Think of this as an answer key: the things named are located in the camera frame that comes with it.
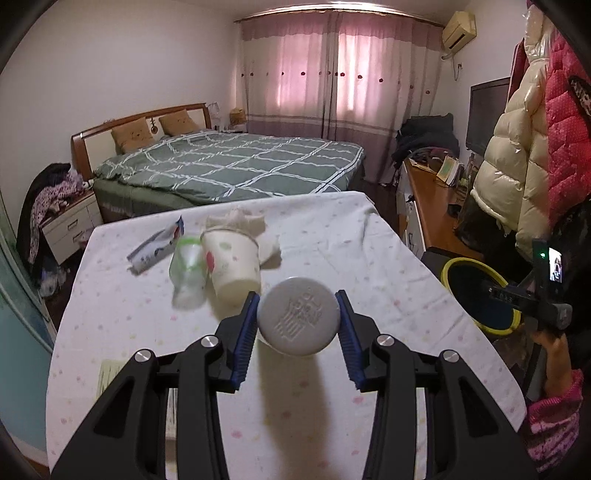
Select dark clothes on desk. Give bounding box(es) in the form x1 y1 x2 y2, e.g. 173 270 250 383
392 113 460 169

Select orange wooden desk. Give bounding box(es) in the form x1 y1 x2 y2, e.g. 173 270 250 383
396 160 483 260

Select green plaid quilt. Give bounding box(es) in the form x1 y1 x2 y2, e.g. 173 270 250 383
95 130 365 204

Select red quilted jacket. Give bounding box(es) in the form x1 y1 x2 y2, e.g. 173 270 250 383
522 31 590 238

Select white paper cup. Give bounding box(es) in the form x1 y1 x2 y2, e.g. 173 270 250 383
201 229 260 306

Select pale leaflet paper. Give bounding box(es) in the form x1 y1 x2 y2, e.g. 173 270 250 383
95 359 125 399

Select black television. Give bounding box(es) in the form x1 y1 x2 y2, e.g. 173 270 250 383
466 77 510 157

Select grey round lid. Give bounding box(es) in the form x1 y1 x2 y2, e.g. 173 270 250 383
257 277 341 357

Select white nightstand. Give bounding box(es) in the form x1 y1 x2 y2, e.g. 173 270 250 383
41 190 103 265

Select clear plastic cup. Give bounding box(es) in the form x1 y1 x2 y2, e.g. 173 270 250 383
169 236 206 310

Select wooden bed with headboard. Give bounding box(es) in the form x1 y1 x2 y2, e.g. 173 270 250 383
71 103 365 222

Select cream puffer jacket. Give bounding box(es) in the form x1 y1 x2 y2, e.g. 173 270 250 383
471 6 554 257

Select person right hand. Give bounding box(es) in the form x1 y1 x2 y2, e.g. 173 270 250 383
532 331 573 397

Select teal sliding wardrobe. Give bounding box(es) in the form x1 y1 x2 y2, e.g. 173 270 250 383
1 208 55 467

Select left brown pillow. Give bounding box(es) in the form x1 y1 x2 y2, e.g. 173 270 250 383
111 118 155 154

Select pile of clothes on nightstand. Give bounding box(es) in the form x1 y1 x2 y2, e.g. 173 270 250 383
16 163 85 283

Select white floral tablecloth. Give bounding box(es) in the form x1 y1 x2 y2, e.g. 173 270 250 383
46 192 526 479

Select wall air conditioner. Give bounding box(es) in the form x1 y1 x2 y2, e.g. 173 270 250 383
442 11 477 60

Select right brown pillow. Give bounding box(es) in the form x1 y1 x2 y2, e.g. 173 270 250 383
159 110 200 137

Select black bin with yellow rim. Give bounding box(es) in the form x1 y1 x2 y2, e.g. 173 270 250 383
440 257 521 338

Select pink sleeved forearm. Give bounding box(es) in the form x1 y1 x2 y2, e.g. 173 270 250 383
525 369 584 472

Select brown pillow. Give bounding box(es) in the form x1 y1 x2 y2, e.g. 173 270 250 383
111 118 155 154
159 110 200 137

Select pink curtain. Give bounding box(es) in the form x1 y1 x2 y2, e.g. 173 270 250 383
238 10 443 183

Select crumpled white tissue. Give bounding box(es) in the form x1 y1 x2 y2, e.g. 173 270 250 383
204 207 280 266

